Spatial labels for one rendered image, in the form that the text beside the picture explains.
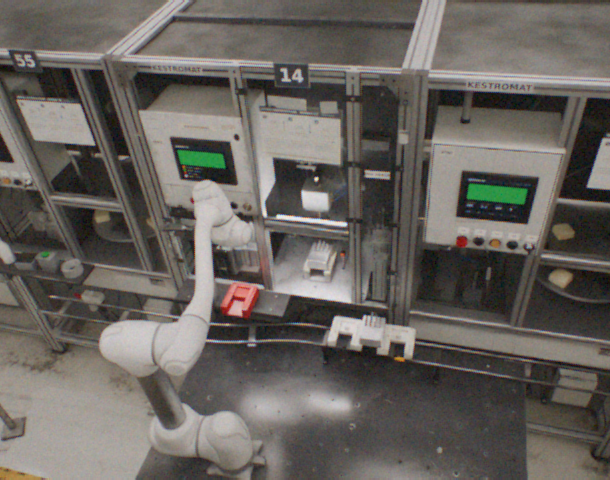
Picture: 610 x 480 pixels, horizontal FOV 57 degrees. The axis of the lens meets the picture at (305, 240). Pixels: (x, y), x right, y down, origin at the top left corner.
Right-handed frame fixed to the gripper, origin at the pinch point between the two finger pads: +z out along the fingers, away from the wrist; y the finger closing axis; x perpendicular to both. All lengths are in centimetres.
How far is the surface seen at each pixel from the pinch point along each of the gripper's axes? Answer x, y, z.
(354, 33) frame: -79, -1, -73
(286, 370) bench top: 50, -60, -29
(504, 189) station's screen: -26, -27, -127
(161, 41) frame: -68, 32, -7
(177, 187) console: -17.8, 3.4, -1.5
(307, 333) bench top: 31, -74, -28
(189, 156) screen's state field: -26.6, 14.6, -16.9
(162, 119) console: -36.9, 27.3, -11.9
